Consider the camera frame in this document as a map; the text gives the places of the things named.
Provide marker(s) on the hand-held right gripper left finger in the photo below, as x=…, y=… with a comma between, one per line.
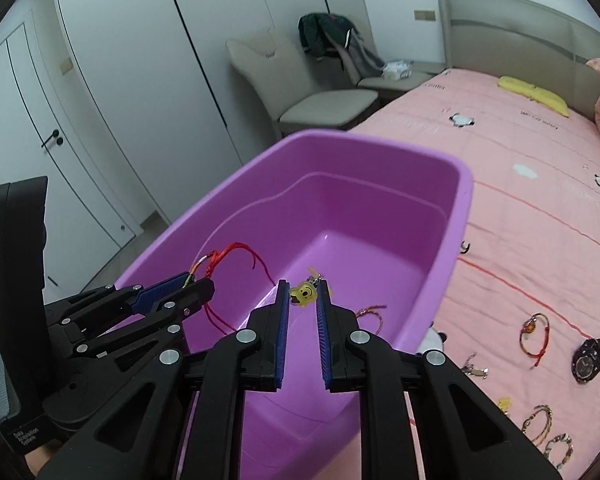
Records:
x=280, y=340

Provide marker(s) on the purple plastic basin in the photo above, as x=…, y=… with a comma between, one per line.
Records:
x=370, y=200

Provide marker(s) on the grey garment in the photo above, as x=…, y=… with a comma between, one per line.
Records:
x=362, y=57

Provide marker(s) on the tissue pack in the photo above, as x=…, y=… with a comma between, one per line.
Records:
x=397, y=70

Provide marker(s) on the black wrist watch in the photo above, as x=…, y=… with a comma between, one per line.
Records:
x=589, y=361

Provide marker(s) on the yellow pillow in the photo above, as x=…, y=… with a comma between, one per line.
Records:
x=535, y=92

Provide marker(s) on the dark green jacket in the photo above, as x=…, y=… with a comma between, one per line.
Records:
x=322, y=32

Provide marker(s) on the gold wall switch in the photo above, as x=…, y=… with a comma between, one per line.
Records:
x=425, y=15

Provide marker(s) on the white wardrobe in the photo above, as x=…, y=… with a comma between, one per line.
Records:
x=155, y=85

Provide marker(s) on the beige bed headboard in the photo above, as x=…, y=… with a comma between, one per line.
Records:
x=520, y=42

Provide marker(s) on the white door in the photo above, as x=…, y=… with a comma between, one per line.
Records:
x=30, y=160

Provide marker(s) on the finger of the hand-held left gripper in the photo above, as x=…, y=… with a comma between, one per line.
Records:
x=190, y=300
x=160, y=290

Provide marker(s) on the beige wall switch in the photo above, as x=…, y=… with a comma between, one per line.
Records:
x=66, y=65

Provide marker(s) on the small yellow charm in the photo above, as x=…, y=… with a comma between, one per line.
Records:
x=503, y=405

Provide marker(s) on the beige lounge chair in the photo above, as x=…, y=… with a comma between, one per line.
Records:
x=280, y=75
x=395, y=82

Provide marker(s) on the bed with pink printed sheet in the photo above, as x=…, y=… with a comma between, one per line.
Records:
x=530, y=240

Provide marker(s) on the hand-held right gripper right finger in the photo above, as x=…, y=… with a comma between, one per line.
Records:
x=322, y=340

